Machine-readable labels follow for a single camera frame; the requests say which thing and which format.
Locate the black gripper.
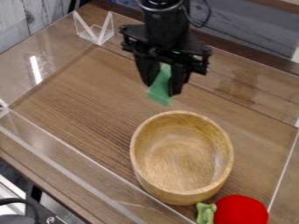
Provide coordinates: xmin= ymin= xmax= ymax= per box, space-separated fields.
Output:
xmin=119 ymin=7 xmax=211 ymax=96

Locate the green rectangular block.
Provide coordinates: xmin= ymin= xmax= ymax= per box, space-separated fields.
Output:
xmin=147 ymin=64 xmax=172 ymax=106

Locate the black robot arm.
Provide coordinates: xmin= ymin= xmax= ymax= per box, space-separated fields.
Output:
xmin=119 ymin=0 xmax=212 ymax=96

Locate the brown wooden bowl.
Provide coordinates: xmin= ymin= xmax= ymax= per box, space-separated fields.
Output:
xmin=129 ymin=110 xmax=234 ymax=206

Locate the small green toy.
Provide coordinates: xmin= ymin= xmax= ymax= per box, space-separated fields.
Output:
xmin=196 ymin=202 xmax=218 ymax=224

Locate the red plush ball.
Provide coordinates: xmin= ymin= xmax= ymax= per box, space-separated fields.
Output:
xmin=214 ymin=195 xmax=270 ymax=224

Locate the clear acrylic corner bracket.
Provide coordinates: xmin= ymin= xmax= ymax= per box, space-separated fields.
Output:
xmin=72 ymin=11 xmax=115 ymax=46

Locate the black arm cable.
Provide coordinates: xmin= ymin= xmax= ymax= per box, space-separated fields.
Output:
xmin=180 ymin=0 xmax=212 ymax=29

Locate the clear acrylic tray wall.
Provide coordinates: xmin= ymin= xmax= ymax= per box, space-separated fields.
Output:
xmin=0 ymin=101 xmax=195 ymax=224

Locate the black table frame bracket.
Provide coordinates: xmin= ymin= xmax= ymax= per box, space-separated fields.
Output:
xmin=0 ymin=174 xmax=68 ymax=224

